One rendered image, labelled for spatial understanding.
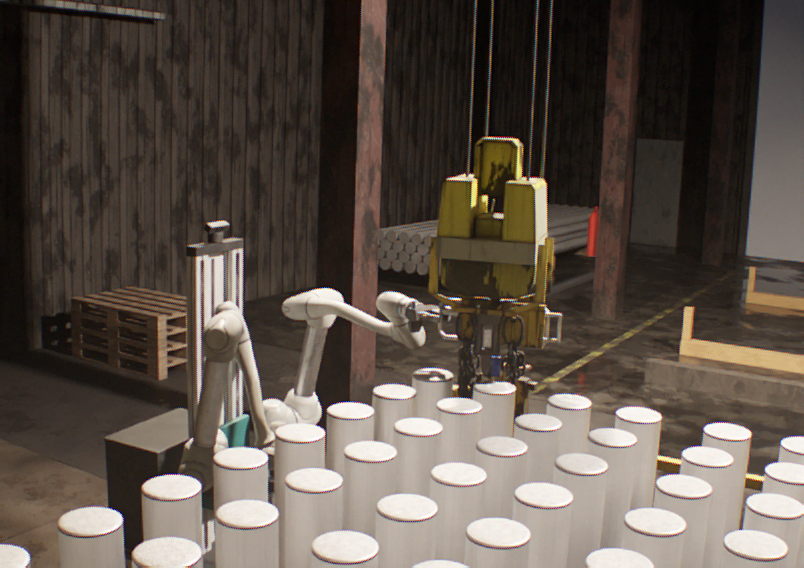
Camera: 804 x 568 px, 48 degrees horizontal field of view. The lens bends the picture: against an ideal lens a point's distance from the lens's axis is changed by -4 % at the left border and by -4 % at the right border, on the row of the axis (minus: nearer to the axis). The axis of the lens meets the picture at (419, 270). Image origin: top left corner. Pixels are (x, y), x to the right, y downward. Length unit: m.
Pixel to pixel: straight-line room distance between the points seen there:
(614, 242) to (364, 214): 5.54
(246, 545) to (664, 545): 1.08
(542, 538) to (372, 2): 4.38
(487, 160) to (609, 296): 8.03
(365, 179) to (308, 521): 3.90
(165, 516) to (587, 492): 1.24
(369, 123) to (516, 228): 3.05
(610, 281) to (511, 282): 7.99
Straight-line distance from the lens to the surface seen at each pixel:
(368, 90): 6.25
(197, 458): 3.92
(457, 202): 3.39
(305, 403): 4.59
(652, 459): 3.46
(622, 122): 11.25
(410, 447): 3.11
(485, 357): 3.69
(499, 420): 3.61
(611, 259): 11.38
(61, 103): 9.56
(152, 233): 10.44
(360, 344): 6.45
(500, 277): 3.46
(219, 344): 3.72
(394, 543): 2.51
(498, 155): 3.51
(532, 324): 3.63
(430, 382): 3.70
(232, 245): 4.31
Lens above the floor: 2.38
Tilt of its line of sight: 10 degrees down
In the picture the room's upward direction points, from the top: 2 degrees clockwise
